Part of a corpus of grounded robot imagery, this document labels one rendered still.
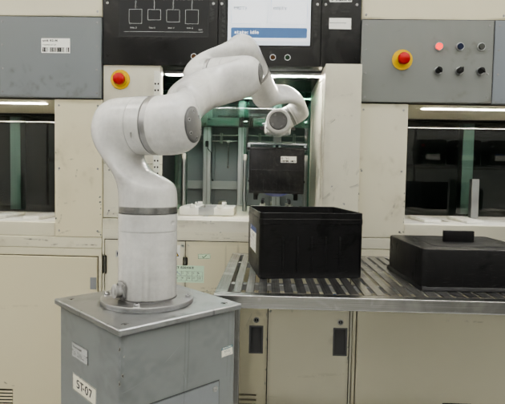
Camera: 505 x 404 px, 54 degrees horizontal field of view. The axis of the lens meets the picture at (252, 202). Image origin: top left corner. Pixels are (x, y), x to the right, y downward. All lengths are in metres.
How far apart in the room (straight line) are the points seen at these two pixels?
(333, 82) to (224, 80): 0.55
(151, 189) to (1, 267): 1.07
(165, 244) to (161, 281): 0.07
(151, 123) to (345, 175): 0.87
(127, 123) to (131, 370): 0.46
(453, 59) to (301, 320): 1.02
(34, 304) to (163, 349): 1.04
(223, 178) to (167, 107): 1.67
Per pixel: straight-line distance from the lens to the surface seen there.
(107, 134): 1.03
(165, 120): 0.96
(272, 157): 1.90
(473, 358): 1.95
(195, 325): 0.99
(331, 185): 1.66
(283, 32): 1.77
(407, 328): 1.84
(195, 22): 1.80
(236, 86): 1.27
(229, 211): 1.91
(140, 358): 0.94
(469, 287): 1.29
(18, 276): 1.94
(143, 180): 0.99
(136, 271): 1.00
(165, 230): 1.00
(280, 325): 1.78
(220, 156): 2.61
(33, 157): 2.39
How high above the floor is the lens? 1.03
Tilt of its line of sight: 3 degrees down
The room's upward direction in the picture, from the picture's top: 1 degrees clockwise
